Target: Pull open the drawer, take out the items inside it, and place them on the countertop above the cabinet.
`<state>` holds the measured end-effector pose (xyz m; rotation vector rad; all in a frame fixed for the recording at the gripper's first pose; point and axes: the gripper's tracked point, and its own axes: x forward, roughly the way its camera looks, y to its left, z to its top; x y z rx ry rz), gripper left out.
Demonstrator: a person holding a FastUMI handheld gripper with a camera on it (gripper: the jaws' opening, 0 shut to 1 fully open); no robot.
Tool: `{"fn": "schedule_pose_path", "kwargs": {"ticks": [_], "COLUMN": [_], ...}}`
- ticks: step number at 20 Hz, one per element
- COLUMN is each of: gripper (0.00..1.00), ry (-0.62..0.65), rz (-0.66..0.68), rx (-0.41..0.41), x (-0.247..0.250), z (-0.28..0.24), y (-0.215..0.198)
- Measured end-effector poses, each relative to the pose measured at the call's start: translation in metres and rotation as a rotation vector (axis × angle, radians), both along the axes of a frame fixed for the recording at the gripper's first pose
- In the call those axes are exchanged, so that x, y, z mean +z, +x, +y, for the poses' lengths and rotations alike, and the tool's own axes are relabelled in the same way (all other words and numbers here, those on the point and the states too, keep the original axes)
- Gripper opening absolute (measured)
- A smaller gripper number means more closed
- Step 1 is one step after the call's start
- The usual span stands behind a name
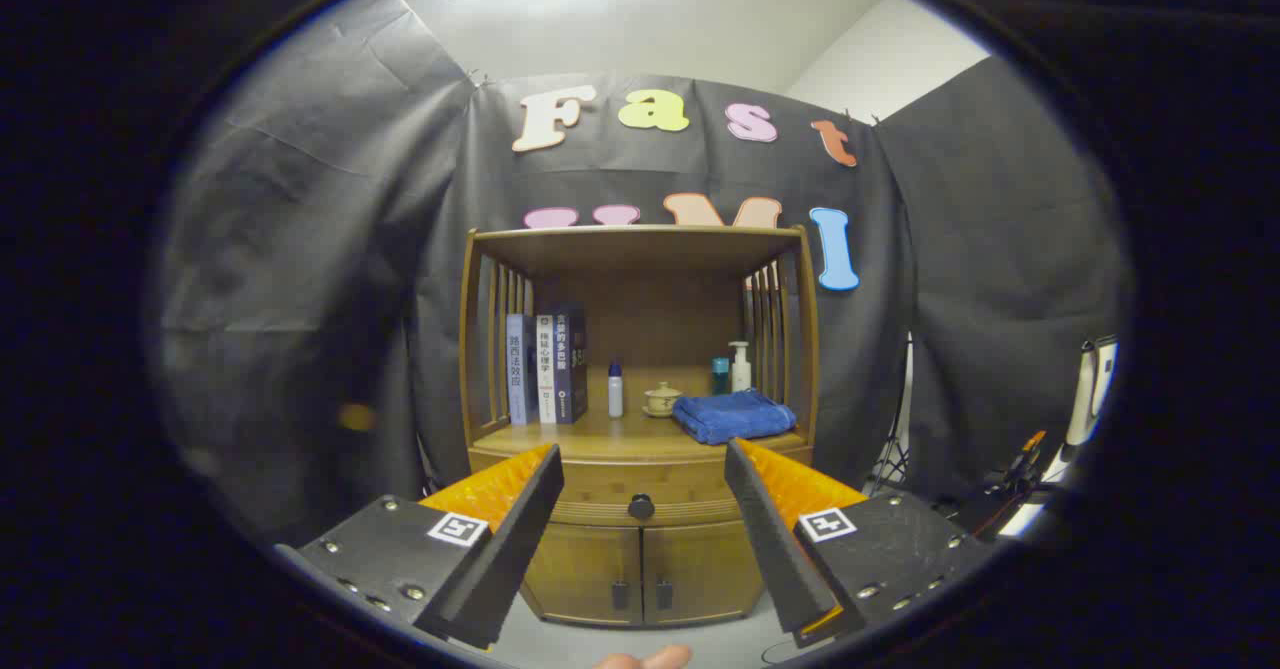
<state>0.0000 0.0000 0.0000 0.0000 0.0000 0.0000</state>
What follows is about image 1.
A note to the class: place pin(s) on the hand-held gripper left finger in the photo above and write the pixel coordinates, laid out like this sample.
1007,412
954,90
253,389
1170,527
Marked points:
510,559

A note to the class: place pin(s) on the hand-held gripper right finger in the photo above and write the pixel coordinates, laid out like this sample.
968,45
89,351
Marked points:
780,559

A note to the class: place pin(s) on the wooden drawer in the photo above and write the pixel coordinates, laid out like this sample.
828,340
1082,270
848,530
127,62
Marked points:
640,479

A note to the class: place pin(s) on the wooden cabinet door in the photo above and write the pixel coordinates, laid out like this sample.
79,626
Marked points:
700,569
590,574

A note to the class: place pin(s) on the wooden countertop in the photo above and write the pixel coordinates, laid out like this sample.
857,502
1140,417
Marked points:
620,439

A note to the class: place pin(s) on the wooden cabinet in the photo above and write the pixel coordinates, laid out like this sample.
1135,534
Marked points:
640,309

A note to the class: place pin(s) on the blue folded towel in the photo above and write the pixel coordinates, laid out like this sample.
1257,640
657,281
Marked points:
735,417

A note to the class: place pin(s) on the black tripod stand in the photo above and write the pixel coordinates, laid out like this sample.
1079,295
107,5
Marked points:
892,459

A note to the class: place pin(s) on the white pump bottle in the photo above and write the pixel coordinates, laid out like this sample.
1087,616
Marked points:
741,374

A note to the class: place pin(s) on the light blue book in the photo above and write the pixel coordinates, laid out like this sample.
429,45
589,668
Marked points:
520,369

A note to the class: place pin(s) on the teal bottle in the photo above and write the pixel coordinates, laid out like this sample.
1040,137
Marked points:
720,377

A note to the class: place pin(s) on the white spine book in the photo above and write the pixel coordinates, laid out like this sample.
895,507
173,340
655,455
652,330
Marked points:
546,369

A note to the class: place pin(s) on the white bottle blue cap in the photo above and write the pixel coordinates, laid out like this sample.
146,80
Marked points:
615,394

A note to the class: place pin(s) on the beige lidded tea cup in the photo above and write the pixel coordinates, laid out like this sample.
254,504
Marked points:
662,401

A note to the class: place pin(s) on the dark blue book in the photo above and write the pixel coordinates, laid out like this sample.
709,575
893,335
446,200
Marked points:
570,364

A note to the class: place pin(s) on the orange tipped tool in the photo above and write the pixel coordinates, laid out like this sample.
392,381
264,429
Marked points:
1028,449

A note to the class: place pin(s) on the white standing device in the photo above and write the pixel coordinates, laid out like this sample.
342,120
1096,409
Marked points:
1088,389

